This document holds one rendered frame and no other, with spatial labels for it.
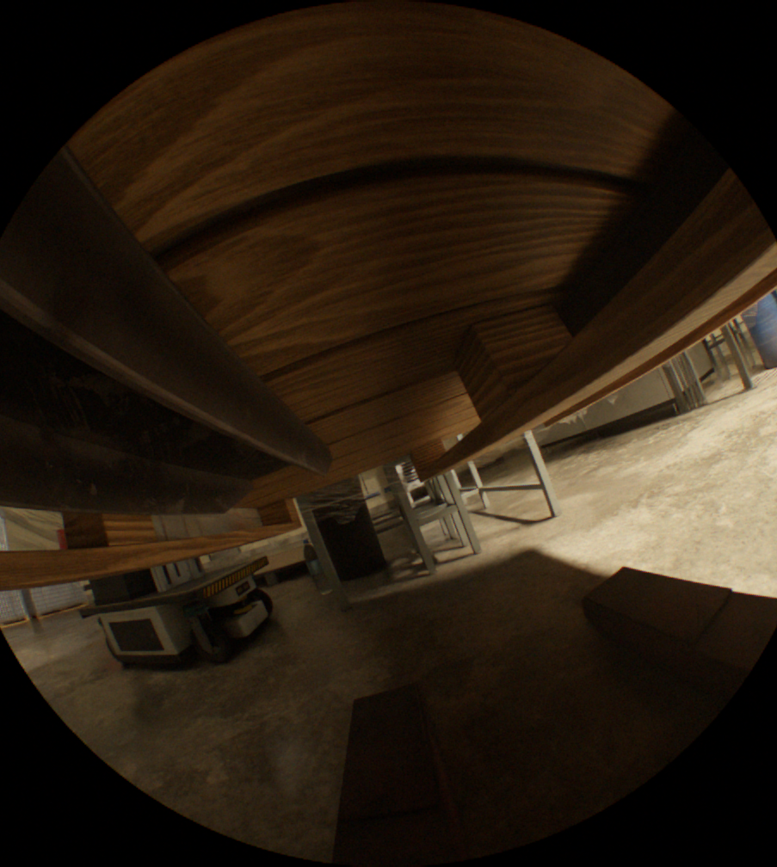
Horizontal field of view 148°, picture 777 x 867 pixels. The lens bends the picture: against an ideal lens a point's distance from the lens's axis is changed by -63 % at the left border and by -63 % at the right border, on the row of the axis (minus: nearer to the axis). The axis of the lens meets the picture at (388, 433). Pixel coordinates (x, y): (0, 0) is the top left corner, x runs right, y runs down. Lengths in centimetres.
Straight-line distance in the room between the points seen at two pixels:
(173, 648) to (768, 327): 370
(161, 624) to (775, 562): 170
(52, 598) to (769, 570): 783
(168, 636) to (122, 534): 97
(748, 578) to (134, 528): 94
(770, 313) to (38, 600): 972
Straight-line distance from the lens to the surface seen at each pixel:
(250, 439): 16
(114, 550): 36
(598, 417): 339
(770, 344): 278
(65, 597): 753
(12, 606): 706
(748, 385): 247
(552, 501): 148
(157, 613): 131
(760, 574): 72
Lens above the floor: 43
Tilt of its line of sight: 10 degrees up
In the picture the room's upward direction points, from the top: 22 degrees counter-clockwise
